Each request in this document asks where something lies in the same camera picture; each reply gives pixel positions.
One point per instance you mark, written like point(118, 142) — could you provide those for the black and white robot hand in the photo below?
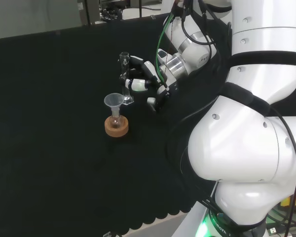
point(140, 85)

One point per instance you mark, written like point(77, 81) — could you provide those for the clear glass graduated cylinder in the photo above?
point(125, 61)

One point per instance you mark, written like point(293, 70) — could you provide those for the clear plastic funnel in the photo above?
point(113, 101)

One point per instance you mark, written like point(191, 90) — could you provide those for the small round-bottom glass flask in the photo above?
point(115, 122)

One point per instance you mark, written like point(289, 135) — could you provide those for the grey metal cabinet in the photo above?
point(92, 12)

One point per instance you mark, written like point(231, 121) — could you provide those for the black bench cloth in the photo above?
point(51, 123)

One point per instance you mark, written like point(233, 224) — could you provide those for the yellow stop button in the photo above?
point(289, 201)

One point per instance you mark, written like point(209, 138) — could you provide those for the silver usb plug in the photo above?
point(272, 230)

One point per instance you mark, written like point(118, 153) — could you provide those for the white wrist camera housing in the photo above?
point(162, 56)

